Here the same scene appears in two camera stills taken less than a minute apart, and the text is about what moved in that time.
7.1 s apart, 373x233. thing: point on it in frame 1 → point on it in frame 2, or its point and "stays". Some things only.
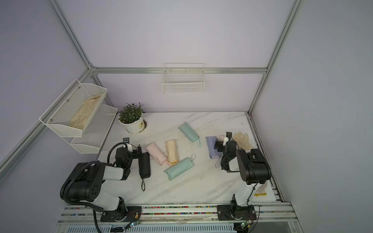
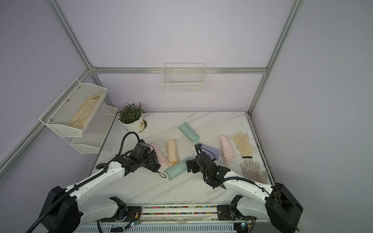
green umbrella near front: x=180 y=169 stays
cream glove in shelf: x=82 y=115 stays
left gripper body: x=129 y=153 → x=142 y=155
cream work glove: x=243 y=141 stays
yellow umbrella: x=172 y=150 stays
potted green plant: x=131 y=117 stays
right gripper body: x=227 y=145 → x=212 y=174
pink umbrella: x=154 y=151 stays
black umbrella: x=144 y=164 → x=154 y=168
